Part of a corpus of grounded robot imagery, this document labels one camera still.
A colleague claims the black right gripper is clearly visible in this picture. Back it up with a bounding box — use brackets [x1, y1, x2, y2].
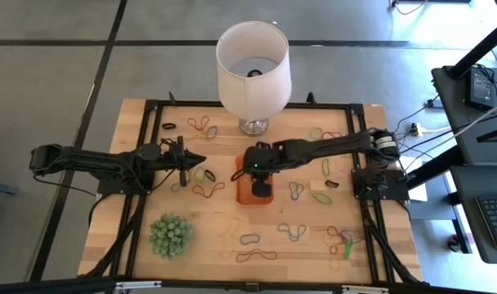
[242, 141, 282, 198]

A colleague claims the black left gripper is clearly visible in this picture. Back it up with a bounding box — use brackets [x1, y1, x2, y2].
[162, 136, 207, 188]

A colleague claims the yellow rubber band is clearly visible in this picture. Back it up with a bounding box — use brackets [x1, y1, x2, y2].
[169, 181, 192, 194]
[322, 232, 343, 273]
[185, 132, 211, 144]

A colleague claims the orange plastic bin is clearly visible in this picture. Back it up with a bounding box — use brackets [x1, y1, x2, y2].
[235, 154, 275, 207]

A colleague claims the silver table lamp white shade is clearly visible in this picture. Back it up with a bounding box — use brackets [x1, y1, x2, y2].
[215, 20, 293, 138]

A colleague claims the potted green artificial plant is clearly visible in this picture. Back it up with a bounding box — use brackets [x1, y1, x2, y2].
[149, 212, 194, 261]

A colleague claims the white power strip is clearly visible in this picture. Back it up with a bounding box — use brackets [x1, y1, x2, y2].
[409, 121, 454, 138]

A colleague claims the white paper sheet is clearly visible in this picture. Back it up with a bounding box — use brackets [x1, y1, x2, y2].
[406, 181, 429, 204]

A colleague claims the black desk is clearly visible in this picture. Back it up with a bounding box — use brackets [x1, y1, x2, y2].
[431, 65, 497, 164]
[452, 165, 497, 265]

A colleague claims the red black floor object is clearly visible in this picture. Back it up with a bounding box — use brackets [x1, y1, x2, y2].
[446, 234, 464, 253]

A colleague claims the black power adapter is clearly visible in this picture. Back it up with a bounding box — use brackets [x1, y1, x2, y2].
[464, 65, 497, 111]

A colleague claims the black laptop keyboard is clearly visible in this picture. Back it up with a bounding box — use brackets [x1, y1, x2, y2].
[475, 194, 497, 252]

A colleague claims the black diagonal pole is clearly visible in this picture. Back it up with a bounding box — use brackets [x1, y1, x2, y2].
[445, 18, 497, 81]

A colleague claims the silver aluminium bracket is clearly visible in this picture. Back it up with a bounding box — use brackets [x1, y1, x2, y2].
[341, 284, 391, 294]
[115, 280, 163, 292]

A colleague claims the yellow floor cable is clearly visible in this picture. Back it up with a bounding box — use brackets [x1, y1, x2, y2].
[391, 0, 430, 16]

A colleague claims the white cable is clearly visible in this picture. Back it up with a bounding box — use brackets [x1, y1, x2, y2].
[399, 97, 497, 164]

